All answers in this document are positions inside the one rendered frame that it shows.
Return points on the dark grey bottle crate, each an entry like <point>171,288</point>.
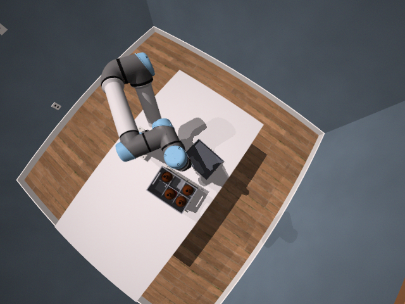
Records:
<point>158,188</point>

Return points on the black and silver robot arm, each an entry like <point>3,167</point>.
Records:
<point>137,70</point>

